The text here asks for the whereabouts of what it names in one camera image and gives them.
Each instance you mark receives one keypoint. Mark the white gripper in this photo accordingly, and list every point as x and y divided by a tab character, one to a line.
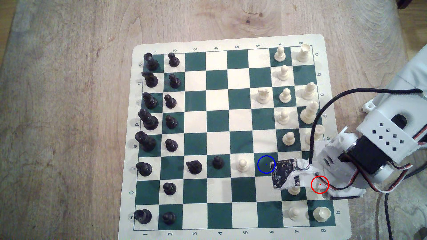
320	186

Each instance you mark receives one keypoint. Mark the green white chess mat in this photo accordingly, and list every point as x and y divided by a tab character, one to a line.
216	100

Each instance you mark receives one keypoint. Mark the white king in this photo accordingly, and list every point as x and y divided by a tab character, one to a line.
319	131

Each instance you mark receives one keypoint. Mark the white pawn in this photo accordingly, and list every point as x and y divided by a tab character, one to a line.
285	97
280	56
243	166
283	118
283	75
294	214
294	191
289	140

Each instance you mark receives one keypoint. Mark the white queen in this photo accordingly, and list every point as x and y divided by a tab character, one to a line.
308	115

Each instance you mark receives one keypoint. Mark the white rook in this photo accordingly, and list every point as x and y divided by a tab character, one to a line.
322	215
303	55

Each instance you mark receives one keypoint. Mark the white bishop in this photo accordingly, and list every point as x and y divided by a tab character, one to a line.
309	93

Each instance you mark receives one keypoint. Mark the black pawn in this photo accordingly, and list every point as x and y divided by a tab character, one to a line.
171	123
171	146
169	218
174	82
218	163
169	189
170	102
173	61

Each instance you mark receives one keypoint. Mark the black knight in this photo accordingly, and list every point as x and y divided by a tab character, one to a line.
195	167
151	80

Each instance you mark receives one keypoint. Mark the black king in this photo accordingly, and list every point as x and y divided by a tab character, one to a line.
147	143

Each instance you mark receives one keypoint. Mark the black queen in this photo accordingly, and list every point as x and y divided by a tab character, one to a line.
150	122

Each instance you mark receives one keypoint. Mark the black bishop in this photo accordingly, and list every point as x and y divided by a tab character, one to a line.
150	102
144	169

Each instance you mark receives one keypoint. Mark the black rook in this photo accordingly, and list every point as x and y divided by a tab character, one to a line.
151	63
143	216

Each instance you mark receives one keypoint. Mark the camera circuit board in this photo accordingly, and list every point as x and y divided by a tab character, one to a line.
284	174

